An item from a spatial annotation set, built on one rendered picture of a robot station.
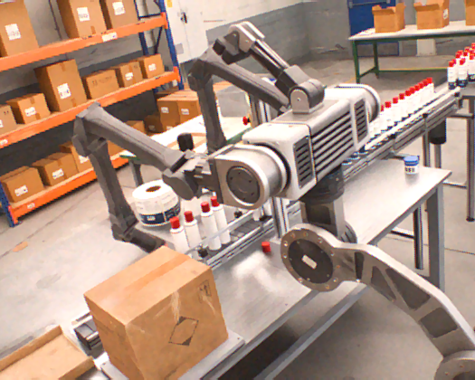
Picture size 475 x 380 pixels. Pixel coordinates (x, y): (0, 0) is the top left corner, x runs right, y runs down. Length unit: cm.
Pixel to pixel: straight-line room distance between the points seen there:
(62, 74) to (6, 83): 82
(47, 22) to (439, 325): 587
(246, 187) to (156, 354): 58
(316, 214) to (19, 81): 525
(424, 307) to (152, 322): 69
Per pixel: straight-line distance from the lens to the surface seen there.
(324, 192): 123
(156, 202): 223
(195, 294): 140
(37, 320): 202
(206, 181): 110
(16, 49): 542
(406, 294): 124
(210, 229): 190
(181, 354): 145
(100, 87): 592
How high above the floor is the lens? 185
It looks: 23 degrees down
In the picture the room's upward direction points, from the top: 12 degrees counter-clockwise
